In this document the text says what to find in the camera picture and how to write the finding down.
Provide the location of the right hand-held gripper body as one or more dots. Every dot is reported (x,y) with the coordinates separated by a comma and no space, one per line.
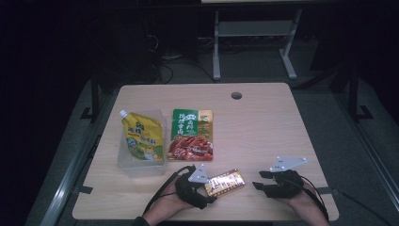
(287,185)

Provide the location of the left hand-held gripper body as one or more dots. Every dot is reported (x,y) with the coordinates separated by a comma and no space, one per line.
(191,191)

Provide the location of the small brown snack packet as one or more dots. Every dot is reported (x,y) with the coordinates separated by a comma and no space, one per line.
(224,182)

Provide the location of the green and red food packet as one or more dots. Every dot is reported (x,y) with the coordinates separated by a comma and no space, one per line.
(189,135)

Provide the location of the clear plastic container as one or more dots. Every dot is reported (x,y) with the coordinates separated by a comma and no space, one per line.
(125,166)

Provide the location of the yellow spout pouch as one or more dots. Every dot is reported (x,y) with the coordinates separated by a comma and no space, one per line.
(144,138)

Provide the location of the person's right hand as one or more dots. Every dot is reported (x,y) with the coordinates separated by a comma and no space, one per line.
(302,199)

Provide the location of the person's left hand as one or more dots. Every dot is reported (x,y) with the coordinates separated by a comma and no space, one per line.
(166,205)

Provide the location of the black metal stand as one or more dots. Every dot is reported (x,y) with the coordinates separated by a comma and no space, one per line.
(94,94)
(354,94)

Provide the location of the metal frame rail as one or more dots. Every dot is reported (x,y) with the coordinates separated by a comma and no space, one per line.
(67,185)
(373,157)

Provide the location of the white metal table frame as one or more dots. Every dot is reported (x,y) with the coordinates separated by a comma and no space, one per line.
(251,29)

